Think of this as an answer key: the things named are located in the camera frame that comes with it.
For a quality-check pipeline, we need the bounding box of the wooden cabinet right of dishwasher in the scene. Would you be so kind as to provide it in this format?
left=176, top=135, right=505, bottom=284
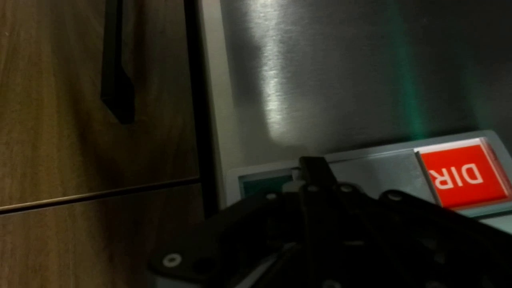
left=0, top=0, right=203, bottom=288

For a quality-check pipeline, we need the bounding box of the clean dirty dishwasher magnet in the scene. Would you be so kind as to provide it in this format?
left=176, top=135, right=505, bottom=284
left=237, top=129, right=512, bottom=220

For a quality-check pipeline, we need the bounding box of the black cabinet door handle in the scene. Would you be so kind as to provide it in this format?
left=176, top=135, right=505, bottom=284
left=101, top=0, right=134, bottom=124

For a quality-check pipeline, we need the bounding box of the stainless steel dishwasher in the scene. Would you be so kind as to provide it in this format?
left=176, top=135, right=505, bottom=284
left=198, top=0, right=512, bottom=204

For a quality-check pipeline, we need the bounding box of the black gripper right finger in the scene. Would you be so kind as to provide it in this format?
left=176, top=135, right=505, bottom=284
left=302, top=156, right=512, bottom=288

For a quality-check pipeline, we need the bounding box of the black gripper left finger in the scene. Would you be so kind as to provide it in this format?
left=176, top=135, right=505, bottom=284
left=147, top=191, right=302, bottom=288

